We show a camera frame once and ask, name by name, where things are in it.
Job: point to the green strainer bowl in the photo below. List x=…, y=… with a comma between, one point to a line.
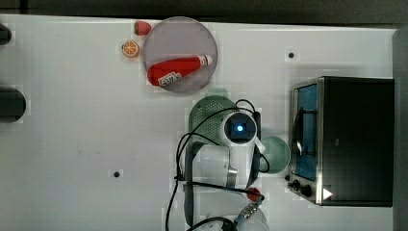
x=206, y=116

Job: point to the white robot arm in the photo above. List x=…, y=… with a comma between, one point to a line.
x=219, y=174

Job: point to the orange slice toy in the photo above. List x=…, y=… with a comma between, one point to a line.
x=130, y=49

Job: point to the black cylinder post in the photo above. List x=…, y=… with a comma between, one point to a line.
x=12, y=105
x=5, y=35

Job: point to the teal green cup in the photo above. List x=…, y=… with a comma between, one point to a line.
x=276, y=156

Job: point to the red toy strawberry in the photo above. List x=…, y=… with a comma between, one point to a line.
x=142, y=28

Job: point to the upper black cylinder post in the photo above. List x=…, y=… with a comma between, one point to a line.
x=5, y=35

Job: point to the small red toy fruit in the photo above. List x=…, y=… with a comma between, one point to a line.
x=253, y=194

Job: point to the black toaster oven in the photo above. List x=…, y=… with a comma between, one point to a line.
x=342, y=141

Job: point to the grey round plate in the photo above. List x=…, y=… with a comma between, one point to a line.
x=181, y=37

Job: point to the lower black cylinder post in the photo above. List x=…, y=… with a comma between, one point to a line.
x=12, y=105

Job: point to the red ketchup bottle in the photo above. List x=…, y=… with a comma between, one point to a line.
x=170, y=71

